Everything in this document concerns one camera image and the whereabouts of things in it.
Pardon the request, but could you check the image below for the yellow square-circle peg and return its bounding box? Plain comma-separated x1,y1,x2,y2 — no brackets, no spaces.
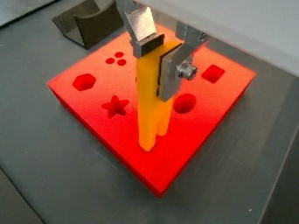
136,41,181,151

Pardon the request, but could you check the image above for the black curved holder stand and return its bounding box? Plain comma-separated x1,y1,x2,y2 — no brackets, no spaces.
52,0,124,49

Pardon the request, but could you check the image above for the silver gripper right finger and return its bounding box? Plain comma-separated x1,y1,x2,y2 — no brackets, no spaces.
158,22,211,102

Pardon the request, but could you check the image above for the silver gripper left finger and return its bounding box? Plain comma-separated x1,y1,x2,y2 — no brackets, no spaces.
116,0,165,58

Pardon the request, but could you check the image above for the red shape-sorter block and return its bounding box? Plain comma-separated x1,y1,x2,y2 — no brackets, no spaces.
48,33,257,196

